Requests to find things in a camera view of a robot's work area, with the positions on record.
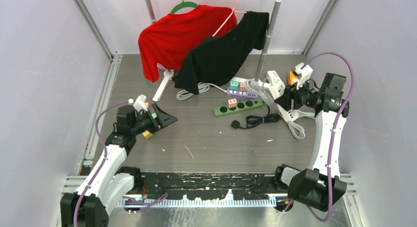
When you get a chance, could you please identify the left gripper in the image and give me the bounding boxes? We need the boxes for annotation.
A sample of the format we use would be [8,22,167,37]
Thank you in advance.
[130,103,177,136]

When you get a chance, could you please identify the white power strip with USB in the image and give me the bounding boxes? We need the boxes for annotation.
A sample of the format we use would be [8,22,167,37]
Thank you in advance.
[266,70,285,100]

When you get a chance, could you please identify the orange power strip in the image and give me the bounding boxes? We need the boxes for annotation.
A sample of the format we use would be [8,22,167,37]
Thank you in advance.
[288,71,299,86]

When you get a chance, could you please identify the yellow plug adapter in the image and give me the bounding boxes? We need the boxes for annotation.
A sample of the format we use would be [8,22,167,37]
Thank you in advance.
[142,130,154,140]

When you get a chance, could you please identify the green power strip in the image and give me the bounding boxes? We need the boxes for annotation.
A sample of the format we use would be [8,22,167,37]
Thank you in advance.
[213,98,263,118]

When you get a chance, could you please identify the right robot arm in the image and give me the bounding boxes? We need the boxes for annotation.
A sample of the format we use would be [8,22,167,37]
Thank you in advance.
[273,73,349,212]

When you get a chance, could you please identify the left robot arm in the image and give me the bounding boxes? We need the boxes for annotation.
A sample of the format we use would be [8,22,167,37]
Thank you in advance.
[60,99,178,227]

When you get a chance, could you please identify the teal plug adapter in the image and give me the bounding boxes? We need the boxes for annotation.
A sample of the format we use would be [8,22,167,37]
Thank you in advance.
[229,81,239,91]

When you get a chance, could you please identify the purple power strip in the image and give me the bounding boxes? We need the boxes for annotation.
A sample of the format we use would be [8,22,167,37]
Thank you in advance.
[227,87,258,100]

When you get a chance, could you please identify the pink adapter on purple strip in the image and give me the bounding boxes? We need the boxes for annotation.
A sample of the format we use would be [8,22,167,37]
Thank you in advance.
[238,83,247,92]

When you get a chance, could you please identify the black t-shirt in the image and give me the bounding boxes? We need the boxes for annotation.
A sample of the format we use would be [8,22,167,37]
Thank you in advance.
[174,11,269,95]

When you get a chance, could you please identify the red t-shirt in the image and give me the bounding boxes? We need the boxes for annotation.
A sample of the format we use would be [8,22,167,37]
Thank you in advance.
[138,4,237,82]

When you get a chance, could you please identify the white clothes rack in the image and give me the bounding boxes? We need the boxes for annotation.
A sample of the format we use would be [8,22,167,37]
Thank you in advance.
[145,0,283,102]

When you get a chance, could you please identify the green clothes hanger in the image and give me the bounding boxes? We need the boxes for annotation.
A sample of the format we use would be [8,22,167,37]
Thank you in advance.
[170,0,198,14]

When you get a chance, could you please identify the pink clothes hanger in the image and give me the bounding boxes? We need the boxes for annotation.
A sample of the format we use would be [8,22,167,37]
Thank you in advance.
[212,0,246,37]

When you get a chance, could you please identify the white cable bundle left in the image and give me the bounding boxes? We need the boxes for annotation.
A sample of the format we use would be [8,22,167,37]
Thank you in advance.
[244,79,276,106]

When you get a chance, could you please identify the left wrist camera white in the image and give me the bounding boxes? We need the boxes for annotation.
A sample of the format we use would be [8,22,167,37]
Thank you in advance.
[128,94,149,112]

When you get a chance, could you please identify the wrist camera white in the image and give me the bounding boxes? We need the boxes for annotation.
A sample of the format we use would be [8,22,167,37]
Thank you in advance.
[128,94,149,112]
[293,62,313,89]

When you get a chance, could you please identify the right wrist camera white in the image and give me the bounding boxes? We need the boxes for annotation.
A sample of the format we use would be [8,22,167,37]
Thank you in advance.
[293,62,313,89]

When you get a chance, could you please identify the black cable with plug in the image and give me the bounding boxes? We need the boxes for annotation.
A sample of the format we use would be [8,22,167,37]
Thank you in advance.
[230,103,281,131]

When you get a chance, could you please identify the grey cable bundle back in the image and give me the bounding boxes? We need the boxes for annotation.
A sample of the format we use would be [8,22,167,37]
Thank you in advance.
[176,82,228,101]

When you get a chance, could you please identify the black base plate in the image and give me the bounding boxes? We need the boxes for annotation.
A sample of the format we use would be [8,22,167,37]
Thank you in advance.
[128,172,288,200]

